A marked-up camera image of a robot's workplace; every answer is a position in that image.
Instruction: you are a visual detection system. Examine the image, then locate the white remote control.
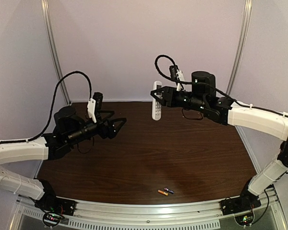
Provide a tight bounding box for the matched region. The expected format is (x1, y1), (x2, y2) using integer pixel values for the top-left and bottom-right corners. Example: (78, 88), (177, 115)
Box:
(152, 81), (162, 121)

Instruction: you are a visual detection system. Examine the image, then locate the purple AA battery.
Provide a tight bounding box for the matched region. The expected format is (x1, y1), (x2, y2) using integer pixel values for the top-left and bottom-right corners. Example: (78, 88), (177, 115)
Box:
(164, 188), (174, 194)

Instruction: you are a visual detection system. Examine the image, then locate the orange AA battery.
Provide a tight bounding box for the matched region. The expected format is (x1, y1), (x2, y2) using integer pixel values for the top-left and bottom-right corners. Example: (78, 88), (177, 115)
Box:
(157, 190), (168, 196)

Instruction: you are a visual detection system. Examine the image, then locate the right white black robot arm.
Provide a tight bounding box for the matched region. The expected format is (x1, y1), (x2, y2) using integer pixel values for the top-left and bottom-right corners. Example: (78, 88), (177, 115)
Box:
(150, 70), (288, 213)

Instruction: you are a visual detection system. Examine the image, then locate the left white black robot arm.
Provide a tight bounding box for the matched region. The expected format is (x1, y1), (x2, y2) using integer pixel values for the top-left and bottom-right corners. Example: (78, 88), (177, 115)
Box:
(0, 106), (127, 211)

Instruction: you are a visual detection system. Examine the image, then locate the left controller board with LEDs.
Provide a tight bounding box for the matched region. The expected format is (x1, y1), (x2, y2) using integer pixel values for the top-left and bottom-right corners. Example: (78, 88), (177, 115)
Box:
(42, 212), (64, 227)

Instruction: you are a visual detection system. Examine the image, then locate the controller board with leds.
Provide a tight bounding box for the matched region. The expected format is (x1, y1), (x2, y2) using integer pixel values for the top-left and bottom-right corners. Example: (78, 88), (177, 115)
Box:
(42, 212), (64, 227)
(234, 212), (254, 227)

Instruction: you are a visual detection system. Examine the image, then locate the right controller board with LEDs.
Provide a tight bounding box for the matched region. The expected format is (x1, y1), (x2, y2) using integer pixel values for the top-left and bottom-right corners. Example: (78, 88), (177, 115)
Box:
(234, 212), (254, 227)

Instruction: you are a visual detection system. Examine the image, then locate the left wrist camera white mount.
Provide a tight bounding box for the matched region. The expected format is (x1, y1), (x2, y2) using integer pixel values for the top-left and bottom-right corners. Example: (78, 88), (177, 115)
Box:
(87, 92), (103, 123)

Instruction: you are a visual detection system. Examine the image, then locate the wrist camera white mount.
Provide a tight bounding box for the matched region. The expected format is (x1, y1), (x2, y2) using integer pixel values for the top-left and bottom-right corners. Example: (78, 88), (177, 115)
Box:
(169, 65), (185, 91)
(87, 92), (103, 123)

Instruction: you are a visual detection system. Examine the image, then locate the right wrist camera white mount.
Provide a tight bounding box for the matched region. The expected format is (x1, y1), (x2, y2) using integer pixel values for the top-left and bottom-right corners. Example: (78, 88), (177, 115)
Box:
(169, 65), (185, 91)

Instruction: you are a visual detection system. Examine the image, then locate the left black camera cable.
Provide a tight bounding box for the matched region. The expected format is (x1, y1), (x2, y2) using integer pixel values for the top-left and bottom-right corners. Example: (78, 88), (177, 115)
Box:
(0, 69), (93, 144)

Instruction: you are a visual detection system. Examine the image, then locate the black camera cable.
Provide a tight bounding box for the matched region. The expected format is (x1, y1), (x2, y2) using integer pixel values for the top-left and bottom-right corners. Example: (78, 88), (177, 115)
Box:
(154, 55), (288, 118)
(0, 69), (93, 144)

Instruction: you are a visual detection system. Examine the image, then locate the right black camera cable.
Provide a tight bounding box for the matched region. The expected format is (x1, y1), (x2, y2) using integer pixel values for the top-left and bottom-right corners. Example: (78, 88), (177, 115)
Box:
(154, 55), (288, 118)

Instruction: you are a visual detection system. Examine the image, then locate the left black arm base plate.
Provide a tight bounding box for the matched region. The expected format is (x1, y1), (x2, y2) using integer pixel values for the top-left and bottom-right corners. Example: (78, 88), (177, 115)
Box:
(34, 195), (77, 216)

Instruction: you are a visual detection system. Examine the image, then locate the right aluminium frame post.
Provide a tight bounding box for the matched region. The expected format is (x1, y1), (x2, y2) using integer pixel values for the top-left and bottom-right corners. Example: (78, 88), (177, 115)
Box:
(226, 0), (252, 95)

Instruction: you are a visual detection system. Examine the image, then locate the aluminium frame post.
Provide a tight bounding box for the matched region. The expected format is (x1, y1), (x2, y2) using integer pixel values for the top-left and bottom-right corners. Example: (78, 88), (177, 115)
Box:
(226, 0), (252, 95)
(40, 0), (71, 105)

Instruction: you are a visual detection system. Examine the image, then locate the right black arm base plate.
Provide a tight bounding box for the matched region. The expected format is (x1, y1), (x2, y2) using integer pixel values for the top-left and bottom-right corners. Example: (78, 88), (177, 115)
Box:
(219, 195), (261, 216)

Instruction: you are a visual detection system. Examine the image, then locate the left aluminium frame post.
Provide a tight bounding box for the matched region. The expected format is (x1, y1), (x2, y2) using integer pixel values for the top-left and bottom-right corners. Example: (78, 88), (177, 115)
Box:
(40, 0), (71, 105)

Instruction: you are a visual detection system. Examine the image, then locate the white slotted cable duct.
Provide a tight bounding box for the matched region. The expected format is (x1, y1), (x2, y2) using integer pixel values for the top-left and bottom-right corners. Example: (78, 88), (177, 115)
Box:
(8, 207), (221, 230)

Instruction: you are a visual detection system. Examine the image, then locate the curved aluminium front rail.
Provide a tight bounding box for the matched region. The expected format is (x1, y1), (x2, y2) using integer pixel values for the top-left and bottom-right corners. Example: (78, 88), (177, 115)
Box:
(12, 188), (287, 229)

